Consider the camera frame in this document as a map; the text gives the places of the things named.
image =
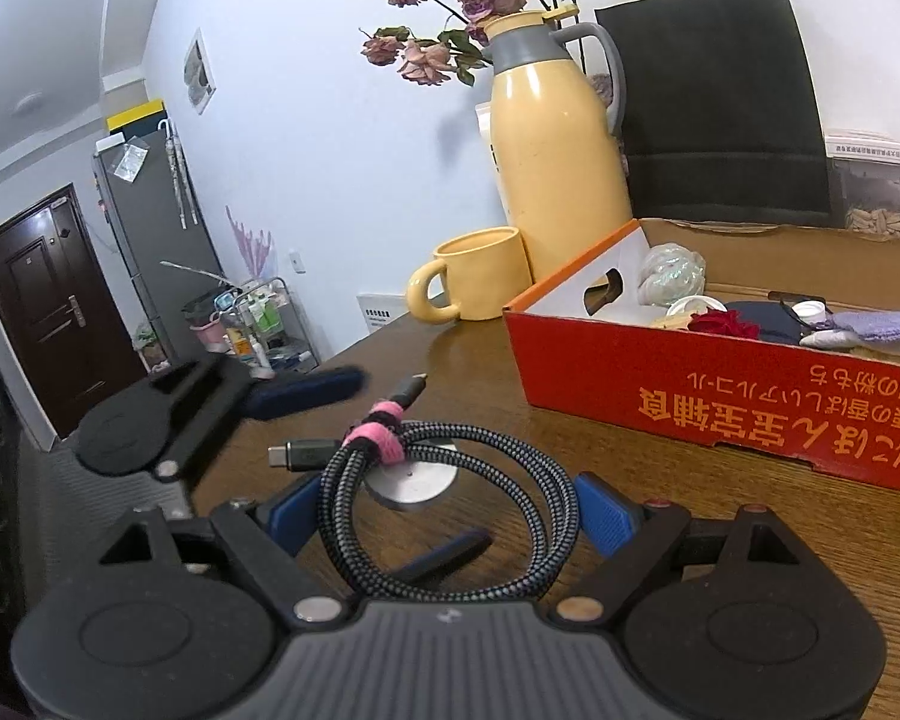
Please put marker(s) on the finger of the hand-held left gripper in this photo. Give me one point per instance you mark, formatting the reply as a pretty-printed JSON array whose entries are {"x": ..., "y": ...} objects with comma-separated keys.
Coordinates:
[
  {"x": 450, "y": 556},
  {"x": 307, "y": 390}
]

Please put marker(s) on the white bottle cap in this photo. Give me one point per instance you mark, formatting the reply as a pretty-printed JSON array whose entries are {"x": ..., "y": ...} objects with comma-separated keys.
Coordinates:
[{"x": 808, "y": 311}]

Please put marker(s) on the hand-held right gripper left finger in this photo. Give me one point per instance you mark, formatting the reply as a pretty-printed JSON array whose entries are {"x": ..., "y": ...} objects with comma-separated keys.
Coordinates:
[{"x": 296, "y": 517}]

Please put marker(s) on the navy glasses case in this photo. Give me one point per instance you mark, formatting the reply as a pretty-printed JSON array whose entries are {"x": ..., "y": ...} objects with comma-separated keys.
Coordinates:
[{"x": 769, "y": 322}]

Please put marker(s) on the brown entrance door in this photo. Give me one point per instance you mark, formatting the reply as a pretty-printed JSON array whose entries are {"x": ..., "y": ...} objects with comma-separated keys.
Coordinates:
[{"x": 52, "y": 307}]

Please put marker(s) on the yellow and black box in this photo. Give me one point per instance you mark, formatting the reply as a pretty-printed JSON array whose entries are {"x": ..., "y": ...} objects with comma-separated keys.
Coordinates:
[{"x": 135, "y": 118}]

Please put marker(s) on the white folded umbrella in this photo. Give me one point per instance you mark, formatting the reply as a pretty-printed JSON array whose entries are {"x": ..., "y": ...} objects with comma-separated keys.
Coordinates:
[{"x": 180, "y": 172}]

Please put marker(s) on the wall socket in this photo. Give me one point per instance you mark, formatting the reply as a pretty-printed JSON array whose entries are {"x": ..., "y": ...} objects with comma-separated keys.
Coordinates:
[{"x": 296, "y": 261}]

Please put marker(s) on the black paper bag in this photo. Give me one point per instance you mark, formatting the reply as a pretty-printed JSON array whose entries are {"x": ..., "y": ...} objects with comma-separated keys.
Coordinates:
[{"x": 720, "y": 105}]

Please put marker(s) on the pink plastic basin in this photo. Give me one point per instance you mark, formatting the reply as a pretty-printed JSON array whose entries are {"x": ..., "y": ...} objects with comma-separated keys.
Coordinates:
[{"x": 211, "y": 334}]

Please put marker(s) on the silver metal disc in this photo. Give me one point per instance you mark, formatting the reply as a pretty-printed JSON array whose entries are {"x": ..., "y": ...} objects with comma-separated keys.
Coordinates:
[{"x": 420, "y": 484}]

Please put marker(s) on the yellow mug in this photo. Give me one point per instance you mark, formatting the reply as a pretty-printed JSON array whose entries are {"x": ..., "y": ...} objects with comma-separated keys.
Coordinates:
[{"x": 480, "y": 277}]

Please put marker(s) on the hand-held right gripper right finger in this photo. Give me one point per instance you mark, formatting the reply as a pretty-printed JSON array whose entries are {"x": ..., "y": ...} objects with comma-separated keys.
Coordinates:
[{"x": 607, "y": 517}]

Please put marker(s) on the red fabric rose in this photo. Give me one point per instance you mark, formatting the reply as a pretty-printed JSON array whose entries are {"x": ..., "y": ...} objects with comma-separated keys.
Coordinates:
[{"x": 724, "y": 324}]

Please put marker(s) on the framed wall picture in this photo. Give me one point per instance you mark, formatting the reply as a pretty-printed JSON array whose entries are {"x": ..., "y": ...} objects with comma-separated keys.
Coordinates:
[{"x": 199, "y": 71}]

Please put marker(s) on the round ceiling lamp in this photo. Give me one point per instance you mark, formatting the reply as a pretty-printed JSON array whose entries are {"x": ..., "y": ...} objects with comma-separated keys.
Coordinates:
[{"x": 30, "y": 103}]

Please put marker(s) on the clear seed container white lid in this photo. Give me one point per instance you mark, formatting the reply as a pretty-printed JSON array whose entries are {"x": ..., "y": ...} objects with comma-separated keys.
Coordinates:
[{"x": 877, "y": 187}]

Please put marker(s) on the iridescent plastic wrap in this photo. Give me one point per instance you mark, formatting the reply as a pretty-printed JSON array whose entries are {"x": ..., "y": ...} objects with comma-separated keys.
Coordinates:
[{"x": 671, "y": 274}]

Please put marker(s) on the yellow thermos jug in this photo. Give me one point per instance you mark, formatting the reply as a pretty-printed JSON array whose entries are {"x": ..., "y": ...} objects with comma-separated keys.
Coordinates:
[{"x": 555, "y": 165}]

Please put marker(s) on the white and yellow plush toy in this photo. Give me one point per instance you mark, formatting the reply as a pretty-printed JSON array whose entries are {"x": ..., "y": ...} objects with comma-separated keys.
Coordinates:
[{"x": 667, "y": 322}]

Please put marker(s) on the orange cardboard box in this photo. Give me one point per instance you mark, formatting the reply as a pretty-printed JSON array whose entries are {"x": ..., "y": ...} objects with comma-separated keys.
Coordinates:
[{"x": 645, "y": 390}]

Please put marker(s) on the purple woven pouch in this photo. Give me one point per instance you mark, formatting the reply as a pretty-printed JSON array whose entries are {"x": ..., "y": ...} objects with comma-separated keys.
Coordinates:
[{"x": 877, "y": 330}]

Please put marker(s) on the grey refrigerator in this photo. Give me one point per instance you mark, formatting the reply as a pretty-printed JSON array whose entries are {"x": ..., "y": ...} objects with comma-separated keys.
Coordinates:
[{"x": 157, "y": 240}]

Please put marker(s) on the dried rose bouquet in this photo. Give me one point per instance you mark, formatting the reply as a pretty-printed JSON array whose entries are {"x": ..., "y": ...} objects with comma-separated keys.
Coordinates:
[{"x": 480, "y": 0}]

